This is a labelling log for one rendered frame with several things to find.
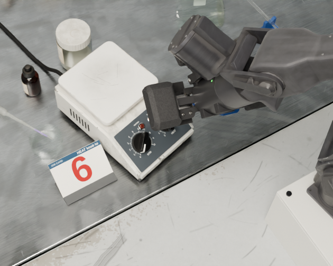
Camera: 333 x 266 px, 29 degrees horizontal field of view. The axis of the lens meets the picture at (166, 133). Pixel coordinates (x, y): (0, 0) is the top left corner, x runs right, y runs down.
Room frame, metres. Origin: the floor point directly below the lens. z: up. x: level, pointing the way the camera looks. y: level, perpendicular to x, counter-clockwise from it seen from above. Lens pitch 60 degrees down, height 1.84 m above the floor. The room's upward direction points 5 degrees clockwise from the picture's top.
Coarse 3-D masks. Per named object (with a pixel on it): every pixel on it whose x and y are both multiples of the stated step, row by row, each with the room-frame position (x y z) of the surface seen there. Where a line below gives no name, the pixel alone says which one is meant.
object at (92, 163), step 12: (84, 156) 0.48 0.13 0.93; (96, 156) 0.48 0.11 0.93; (60, 168) 0.45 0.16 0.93; (72, 168) 0.46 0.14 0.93; (84, 168) 0.46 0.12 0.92; (96, 168) 0.47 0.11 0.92; (108, 168) 0.47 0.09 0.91; (60, 180) 0.44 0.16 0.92; (72, 180) 0.44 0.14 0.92; (84, 180) 0.45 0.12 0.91
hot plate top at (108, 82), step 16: (112, 48) 0.65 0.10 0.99; (80, 64) 0.61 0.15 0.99; (96, 64) 0.62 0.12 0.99; (112, 64) 0.62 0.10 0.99; (128, 64) 0.62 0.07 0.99; (64, 80) 0.58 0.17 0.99; (80, 80) 0.58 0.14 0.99; (96, 80) 0.59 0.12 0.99; (112, 80) 0.59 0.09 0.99; (128, 80) 0.59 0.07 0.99; (144, 80) 0.59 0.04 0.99; (80, 96) 0.55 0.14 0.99; (96, 96) 0.56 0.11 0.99; (112, 96) 0.56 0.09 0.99; (128, 96) 0.56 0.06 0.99; (96, 112) 0.53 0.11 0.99; (112, 112) 0.53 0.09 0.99
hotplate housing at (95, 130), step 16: (64, 96) 0.57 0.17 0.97; (64, 112) 0.56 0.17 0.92; (80, 112) 0.54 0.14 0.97; (128, 112) 0.54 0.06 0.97; (96, 128) 0.51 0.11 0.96; (112, 128) 0.51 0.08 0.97; (192, 128) 0.55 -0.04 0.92; (112, 144) 0.49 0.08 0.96; (176, 144) 0.52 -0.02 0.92; (128, 160) 0.47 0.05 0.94; (160, 160) 0.49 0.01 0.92; (144, 176) 0.46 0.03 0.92
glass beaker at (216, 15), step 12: (180, 0) 0.79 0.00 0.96; (192, 0) 0.80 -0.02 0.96; (204, 0) 0.80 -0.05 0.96; (216, 0) 0.80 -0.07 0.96; (180, 12) 0.81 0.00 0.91; (192, 12) 0.77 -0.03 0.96; (204, 12) 0.78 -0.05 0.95; (216, 12) 0.78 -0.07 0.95; (180, 24) 0.79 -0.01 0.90; (216, 24) 0.77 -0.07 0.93
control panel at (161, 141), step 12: (144, 120) 0.54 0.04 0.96; (120, 132) 0.51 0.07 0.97; (132, 132) 0.51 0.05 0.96; (156, 132) 0.52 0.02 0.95; (168, 132) 0.53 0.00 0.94; (180, 132) 0.54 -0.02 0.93; (120, 144) 0.49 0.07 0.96; (156, 144) 0.51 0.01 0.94; (168, 144) 0.51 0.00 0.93; (132, 156) 0.48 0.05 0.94; (144, 156) 0.48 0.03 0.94; (156, 156) 0.49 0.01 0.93; (144, 168) 0.47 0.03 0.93
